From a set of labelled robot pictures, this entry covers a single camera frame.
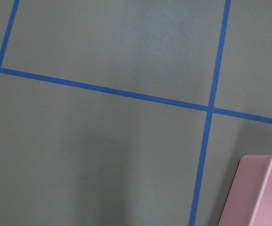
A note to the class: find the pink plastic tray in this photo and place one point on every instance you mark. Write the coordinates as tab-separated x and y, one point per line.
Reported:
249	202

